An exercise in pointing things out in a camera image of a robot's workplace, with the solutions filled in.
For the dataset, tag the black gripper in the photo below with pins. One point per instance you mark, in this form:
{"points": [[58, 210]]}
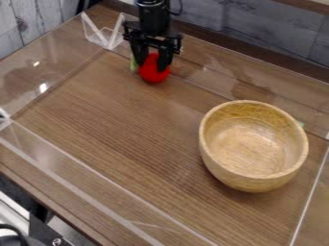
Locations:
{"points": [[168, 42]]}

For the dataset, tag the red felt fruit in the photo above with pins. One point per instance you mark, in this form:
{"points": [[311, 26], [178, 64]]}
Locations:
{"points": [[148, 70]]}

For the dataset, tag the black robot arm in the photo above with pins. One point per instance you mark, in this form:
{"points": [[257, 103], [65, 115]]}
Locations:
{"points": [[153, 32]]}

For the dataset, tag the clear acrylic tray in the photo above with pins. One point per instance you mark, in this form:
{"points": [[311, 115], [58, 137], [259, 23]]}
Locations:
{"points": [[104, 146]]}

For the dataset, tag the light wooden bowl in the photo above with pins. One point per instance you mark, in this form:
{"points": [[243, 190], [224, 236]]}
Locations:
{"points": [[253, 145]]}

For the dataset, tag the black metal clamp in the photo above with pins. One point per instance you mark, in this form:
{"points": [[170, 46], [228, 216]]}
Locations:
{"points": [[25, 231]]}

